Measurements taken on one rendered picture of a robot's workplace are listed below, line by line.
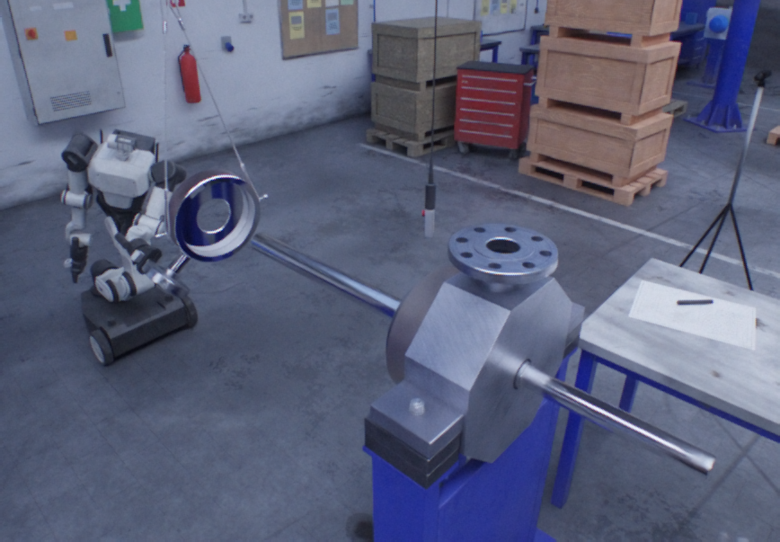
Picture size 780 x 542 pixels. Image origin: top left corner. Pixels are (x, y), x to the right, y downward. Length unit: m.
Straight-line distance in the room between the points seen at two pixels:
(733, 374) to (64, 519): 2.58
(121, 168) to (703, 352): 2.51
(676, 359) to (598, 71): 3.84
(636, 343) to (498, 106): 4.47
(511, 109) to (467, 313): 5.01
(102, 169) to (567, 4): 4.20
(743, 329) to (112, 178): 2.69
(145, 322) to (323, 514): 1.58
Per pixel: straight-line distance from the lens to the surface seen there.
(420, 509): 1.50
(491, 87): 6.29
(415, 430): 1.33
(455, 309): 1.38
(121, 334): 3.52
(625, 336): 2.16
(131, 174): 2.94
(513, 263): 1.33
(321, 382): 3.18
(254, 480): 2.76
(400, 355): 1.52
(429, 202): 2.53
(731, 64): 8.73
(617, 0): 5.54
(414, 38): 6.28
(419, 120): 6.43
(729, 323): 2.39
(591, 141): 5.69
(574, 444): 2.42
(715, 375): 2.10
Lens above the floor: 2.04
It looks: 27 degrees down
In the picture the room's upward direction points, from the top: straight up
